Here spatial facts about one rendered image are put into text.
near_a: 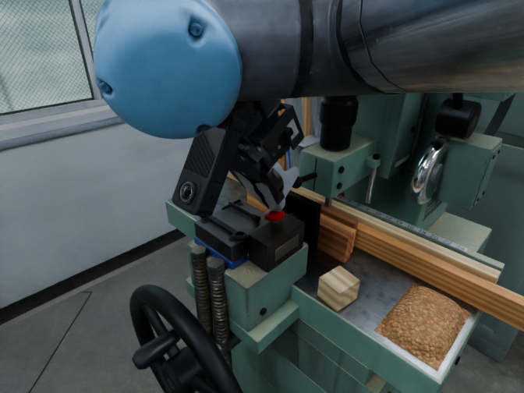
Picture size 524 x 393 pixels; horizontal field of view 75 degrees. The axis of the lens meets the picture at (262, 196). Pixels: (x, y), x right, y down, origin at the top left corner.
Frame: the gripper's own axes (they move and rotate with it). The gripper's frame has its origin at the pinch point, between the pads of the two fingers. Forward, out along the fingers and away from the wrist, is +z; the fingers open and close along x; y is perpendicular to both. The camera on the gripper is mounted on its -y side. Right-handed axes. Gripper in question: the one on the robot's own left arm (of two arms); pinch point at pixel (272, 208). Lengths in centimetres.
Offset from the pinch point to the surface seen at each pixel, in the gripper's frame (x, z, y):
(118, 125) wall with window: 126, 38, 15
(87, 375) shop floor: 78, 79, -69
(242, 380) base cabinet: 10, 46, -26
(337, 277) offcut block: -9.5, 10.3, -1.4
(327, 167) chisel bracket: -0.4, 4.3, 12.1
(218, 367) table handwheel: -7.3, 1.4, -20.0
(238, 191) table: 24.9, 19.3, 6.8
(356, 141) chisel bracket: 0.6, 8.2, 21.4
